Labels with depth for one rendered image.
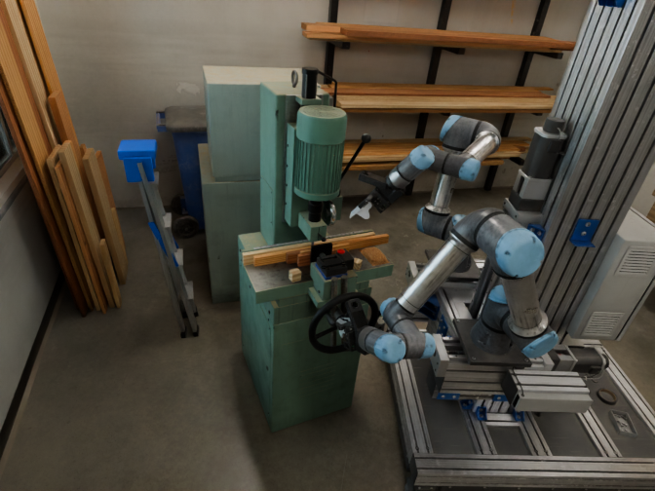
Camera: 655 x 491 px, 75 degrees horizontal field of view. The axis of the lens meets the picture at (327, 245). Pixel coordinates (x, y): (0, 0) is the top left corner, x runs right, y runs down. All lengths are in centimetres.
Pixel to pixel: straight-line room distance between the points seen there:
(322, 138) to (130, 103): 257
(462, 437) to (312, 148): 144
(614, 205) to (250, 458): 181
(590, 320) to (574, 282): 18
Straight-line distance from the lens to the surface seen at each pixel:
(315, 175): 154
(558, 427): 242
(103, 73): 383
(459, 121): 188
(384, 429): 235
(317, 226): 167
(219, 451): 225
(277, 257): 173
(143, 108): 386
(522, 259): 117
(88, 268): 284
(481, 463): 211
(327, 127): 147
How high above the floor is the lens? 190
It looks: 32 degrees down
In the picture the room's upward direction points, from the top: 6 degrees clockwise
